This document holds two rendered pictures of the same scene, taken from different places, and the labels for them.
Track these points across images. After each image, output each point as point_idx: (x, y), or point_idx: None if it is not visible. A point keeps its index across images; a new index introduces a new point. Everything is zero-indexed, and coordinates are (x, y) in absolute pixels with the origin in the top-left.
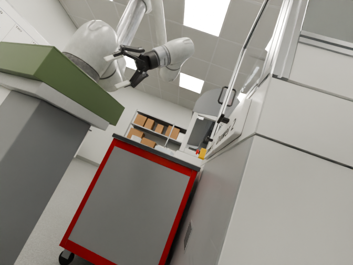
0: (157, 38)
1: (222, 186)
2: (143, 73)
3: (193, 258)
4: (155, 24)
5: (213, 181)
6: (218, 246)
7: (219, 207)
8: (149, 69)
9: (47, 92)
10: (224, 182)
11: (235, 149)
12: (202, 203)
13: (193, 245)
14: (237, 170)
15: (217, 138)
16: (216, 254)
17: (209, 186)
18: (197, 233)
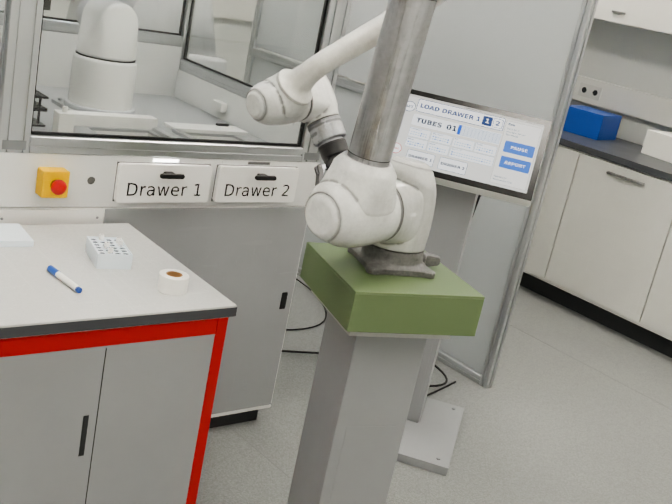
0: (337, 67)
1: (276, 241)
2: (324, 171)
3: (248, 299)
4: (362, 53)
5: (240, 239)
6: (296, 269)
7: (282, 254)
8: (323, 159)
9: None
10: (279, 238)
11: (285, 212)
12: (217, 266)
13: (232, 298)
14: (298, 229)
15: (220, 184)
16: (294, 273)
17: (229, 245)
18: (235, 288)
